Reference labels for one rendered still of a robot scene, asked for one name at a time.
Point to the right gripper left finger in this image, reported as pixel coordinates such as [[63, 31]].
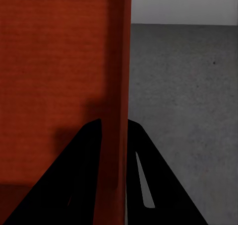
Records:
[[65, 194]]

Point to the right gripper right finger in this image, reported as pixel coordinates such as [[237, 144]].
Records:
[[173, 206]]

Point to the storage box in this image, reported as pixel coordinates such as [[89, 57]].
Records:
[[63, 64]]

